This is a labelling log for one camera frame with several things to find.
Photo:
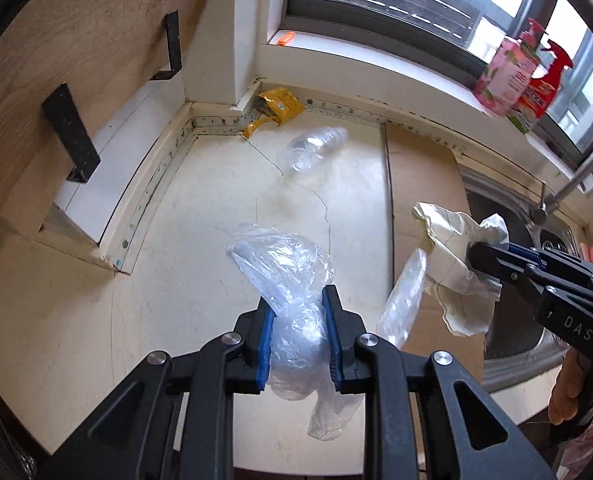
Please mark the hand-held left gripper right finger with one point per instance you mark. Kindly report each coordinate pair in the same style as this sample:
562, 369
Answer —
334, 340

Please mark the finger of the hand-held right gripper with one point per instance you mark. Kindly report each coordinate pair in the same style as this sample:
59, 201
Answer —
526, 256
491, 260

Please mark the clear plastic bottle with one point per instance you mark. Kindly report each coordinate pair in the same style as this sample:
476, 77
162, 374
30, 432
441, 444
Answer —
311, 149

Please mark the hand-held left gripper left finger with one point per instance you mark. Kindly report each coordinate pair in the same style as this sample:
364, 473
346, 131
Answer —
262, 350

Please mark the steel basin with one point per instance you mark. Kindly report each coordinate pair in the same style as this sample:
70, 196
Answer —
558, 245

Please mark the wooden cutting board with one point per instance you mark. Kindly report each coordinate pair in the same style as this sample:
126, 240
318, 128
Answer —
76, 35

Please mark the red spray bottle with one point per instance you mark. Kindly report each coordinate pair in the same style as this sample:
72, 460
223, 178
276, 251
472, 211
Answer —
541, 95

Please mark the white paper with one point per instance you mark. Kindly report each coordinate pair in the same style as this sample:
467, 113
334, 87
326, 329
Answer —
451, 260

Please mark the pink soap bottle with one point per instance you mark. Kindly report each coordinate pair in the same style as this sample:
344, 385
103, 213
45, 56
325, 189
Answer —
506, 75

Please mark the clear plastic wrapper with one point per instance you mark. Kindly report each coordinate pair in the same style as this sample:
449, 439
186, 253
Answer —
401, 305

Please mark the yellow foil packet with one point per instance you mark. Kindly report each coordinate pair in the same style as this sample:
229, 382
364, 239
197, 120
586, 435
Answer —
281, 102

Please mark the black metal bracket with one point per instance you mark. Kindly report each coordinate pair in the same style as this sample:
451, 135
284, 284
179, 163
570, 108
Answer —
172, 40
71, 130

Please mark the flat cardboard sheet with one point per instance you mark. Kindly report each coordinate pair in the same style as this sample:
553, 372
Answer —
421, 175

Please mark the small orange plastic piece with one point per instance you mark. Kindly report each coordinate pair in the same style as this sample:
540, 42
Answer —
286, 38

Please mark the white wall panel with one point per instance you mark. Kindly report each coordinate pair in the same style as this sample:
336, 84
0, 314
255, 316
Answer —
111, 170

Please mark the black thread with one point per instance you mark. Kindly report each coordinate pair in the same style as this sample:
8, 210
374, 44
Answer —
266, 157

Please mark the stainless steel sink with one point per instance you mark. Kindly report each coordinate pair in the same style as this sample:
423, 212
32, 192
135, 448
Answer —
511, 340

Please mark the person's right hand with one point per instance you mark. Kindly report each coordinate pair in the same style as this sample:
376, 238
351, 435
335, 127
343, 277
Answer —
563, 385

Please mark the translucent plastic bag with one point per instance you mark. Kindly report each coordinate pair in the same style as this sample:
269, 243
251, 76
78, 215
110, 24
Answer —
291, 280

